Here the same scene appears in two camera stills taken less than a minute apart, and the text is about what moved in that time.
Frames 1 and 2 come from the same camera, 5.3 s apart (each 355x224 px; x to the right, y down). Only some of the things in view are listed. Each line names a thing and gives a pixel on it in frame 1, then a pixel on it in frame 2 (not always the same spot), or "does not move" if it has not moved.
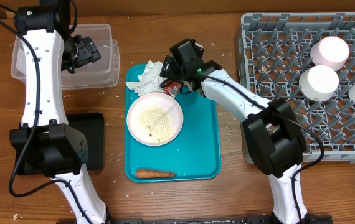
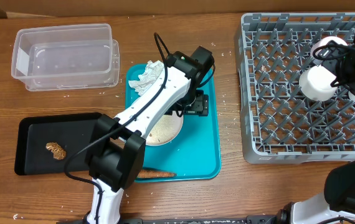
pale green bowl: (319, 83) does not move
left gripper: (88, 51) -> (201, 104)
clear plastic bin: (100, 72) does not move
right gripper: (169, 68) -> (329, 57)
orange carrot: (153, 173) does not move
